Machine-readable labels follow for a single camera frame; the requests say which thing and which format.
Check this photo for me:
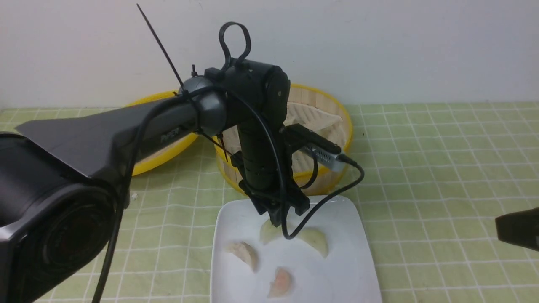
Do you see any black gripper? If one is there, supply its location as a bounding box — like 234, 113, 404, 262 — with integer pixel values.
239, 180, 310, 228

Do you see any pale green dumpling steamer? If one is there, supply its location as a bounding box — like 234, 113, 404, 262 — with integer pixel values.
259, 219, 284, 245

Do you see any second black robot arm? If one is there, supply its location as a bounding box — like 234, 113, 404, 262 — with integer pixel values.
495, 207, 539, 252

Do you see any pale green dumpling on plate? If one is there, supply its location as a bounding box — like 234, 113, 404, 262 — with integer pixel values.
296, 227, 329, 258

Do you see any white dumpling on plate left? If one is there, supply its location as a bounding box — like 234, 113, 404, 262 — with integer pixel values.
225, 241, 259, 272

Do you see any white square plate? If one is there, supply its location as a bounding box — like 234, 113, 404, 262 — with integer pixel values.
210, 196, 382, 303

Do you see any pink dumpling on plate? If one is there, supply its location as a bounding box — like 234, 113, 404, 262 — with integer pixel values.
267, 267, 293, 298

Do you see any bamboo steamer basket yellow rim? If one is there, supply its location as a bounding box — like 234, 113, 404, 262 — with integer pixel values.
214, 84, 353, 196

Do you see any bamboo steamer lid yellow rim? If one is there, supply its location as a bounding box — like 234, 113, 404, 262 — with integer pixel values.
125, 90, 198, 176

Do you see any green checked tablecloth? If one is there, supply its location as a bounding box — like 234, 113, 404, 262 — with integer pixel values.
0, 102, 539, 303

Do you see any black cable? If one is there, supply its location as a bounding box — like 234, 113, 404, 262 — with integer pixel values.
92, 22, 365, 303

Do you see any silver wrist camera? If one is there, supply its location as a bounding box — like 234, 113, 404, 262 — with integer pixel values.
280, 123, 358, 172

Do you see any black cable tie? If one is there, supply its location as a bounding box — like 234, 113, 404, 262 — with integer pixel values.
136, 3, 184, 89

